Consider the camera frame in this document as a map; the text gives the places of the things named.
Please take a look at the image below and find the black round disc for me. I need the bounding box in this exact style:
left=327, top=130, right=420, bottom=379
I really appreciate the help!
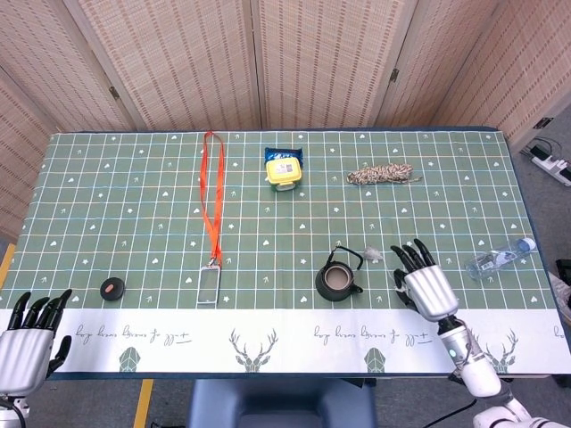
left=100, top=276, right=127, bottom=301

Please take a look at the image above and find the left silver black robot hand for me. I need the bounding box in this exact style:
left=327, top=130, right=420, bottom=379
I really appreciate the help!
left=0, top=289, right=73, bottom=396

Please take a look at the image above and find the yellow lid green box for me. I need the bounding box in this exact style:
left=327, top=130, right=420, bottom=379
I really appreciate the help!
left=265, top=155, right=302, bottom=193

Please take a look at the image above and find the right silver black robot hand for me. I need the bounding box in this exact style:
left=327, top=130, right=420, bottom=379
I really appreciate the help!
left=391, top=239, right=460, bottom=323

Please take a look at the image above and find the orange lanyard strap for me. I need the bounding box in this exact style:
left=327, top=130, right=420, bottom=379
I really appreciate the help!
left=199, top=131, right=226, bottom=268

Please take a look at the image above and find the clear plastic water bottle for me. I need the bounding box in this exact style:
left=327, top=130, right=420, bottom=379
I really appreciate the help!
left=465, top=237, right=537, bottom=281

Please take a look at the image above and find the white power strip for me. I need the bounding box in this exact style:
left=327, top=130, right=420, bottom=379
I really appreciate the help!
left=529, top=151, right=571, bottom=187

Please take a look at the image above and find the white tea bag with string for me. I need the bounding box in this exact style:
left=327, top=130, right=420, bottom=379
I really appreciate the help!
left=363, top=245, right=410, bottom=296

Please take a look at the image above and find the woven bamboo screen panel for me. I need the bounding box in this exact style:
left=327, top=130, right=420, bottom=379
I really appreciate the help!
left=0, top=66, right=60, bottom=242
left=463, top=0, right=571, bottom=148
left=374, top=0, right=508, bottom=128
left=62, top=0, right=264, bottom=133
left=0, top=0, right=135, bottom=133
left=249, top=0, right=425, bottom=130

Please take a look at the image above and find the black iron teapot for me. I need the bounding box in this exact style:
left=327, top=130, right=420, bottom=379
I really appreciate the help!
left=314, top=243, right=365, bottom=303

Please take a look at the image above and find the green grid deer tablecloth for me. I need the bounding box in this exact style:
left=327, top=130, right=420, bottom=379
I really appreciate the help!
left=0, top=128, right=571, bottom=376

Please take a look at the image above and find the black white rope bundle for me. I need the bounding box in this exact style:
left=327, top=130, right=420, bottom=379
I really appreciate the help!
left=346, top=162, right=423, bottom=186

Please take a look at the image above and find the clear badge card holder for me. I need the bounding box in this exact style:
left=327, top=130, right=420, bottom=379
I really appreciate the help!
left=196, top=265, right=222, bottom=307

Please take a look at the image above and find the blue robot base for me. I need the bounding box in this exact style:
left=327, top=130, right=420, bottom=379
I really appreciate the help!
left=189, top=377, right=378, bottom=428

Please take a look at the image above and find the blue snack packet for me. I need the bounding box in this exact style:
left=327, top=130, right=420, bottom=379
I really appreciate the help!
left=262, top=146, right=305, bottom=173

